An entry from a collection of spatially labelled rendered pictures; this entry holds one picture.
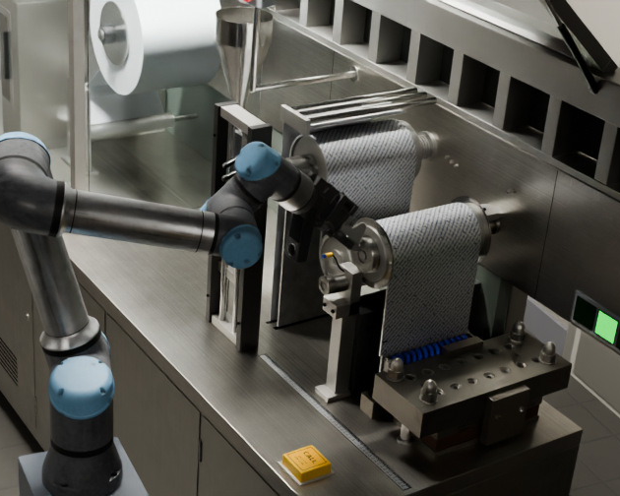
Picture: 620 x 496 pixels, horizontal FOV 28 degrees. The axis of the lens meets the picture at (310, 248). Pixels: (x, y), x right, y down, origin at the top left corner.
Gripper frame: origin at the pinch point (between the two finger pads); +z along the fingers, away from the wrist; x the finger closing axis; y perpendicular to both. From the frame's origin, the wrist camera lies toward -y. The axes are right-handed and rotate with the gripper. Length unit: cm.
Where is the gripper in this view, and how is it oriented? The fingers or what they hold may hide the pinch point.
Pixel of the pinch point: (351, 248)
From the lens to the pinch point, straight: 248.3
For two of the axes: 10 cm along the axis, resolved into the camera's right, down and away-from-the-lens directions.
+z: 5.9, 4.2, 6.9
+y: 5.9, -8.0, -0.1
